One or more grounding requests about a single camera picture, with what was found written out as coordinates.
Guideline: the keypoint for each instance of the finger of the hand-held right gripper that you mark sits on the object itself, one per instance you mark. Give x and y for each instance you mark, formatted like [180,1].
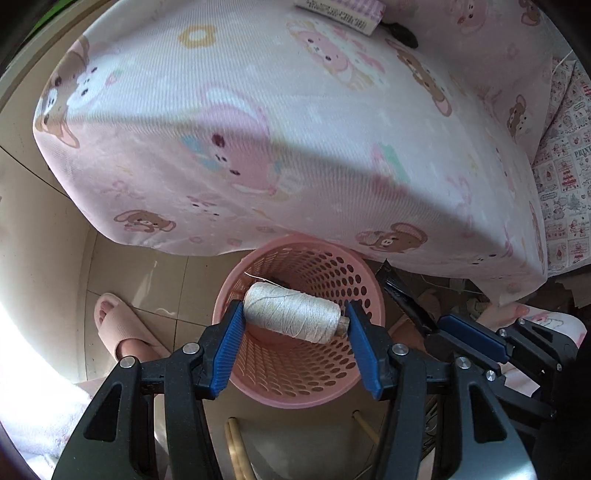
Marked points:
[468,332]

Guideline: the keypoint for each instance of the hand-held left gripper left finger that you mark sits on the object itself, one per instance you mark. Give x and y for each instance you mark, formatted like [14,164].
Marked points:
[227,350]

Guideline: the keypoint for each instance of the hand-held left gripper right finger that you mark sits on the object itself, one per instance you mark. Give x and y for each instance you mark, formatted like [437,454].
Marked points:
[364,350]

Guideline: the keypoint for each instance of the black plastic piece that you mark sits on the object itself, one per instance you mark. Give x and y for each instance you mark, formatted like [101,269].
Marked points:
[404,297]

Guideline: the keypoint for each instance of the pink perforated plastic basket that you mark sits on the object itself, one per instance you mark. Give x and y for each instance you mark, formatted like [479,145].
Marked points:
[295,369]

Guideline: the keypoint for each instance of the white thread spool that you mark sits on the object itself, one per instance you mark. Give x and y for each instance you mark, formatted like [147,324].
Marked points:
[295,311]

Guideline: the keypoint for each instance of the wooden stick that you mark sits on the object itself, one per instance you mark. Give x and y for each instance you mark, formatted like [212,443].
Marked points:
[236,450]
[364,424]

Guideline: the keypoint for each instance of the person's left foot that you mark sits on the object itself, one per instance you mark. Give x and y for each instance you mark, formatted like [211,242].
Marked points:
[136,350]

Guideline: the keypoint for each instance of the pink slipper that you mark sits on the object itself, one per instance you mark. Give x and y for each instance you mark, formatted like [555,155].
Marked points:
[122,323]

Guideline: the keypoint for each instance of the red print patchwork quilt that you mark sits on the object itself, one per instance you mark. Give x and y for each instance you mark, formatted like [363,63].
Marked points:
[565,184]

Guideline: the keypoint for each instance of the person's white trouser leg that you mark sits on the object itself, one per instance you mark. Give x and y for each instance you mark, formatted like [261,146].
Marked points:
[51,429]

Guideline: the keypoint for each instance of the pink bear print bed sheet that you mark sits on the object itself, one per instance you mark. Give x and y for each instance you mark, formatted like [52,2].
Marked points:
[277,138]

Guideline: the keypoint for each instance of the pink checked small box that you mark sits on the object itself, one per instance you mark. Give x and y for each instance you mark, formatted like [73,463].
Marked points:
[344,11]

